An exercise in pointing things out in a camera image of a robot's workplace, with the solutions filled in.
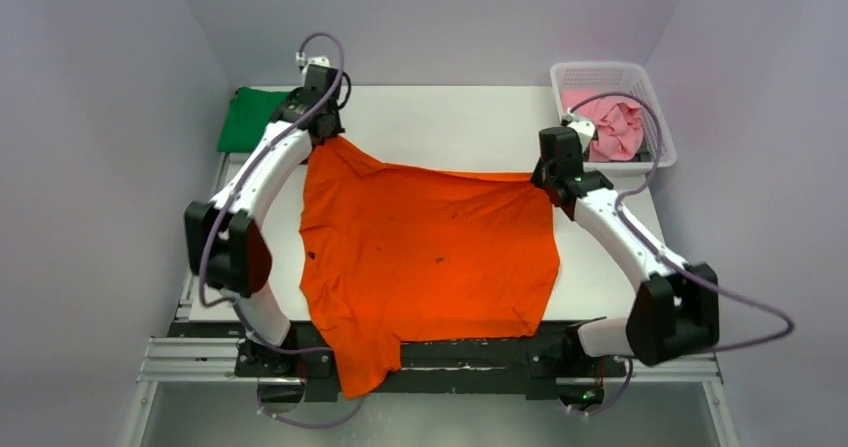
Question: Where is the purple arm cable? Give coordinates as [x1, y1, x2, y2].
[566, 91, 796, 419]
[197, 31, 367, 431]

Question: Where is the folded green t shirt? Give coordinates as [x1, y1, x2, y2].
[217, 87, 290, 154]

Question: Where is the aluminium front frame rail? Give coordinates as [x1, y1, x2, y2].
[136, 338, 723, 384]

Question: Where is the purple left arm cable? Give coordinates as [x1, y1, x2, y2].
[197, 31, 367, 431]

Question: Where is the white plastic laundry basket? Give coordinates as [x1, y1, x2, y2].
[550, 61, 677, 175]

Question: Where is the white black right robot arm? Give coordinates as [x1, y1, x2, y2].
[531, 120, 720, 374]

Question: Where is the pink t shirt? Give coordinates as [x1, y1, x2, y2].
[577, 96, 644, 163]

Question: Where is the orange t shirt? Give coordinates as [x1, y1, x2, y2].
[299, 138, 560, 398]

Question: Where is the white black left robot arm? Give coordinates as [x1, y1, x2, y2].
[184, 54, 347, 376]

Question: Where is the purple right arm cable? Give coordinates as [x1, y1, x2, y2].
[566, 91, 796, 419]

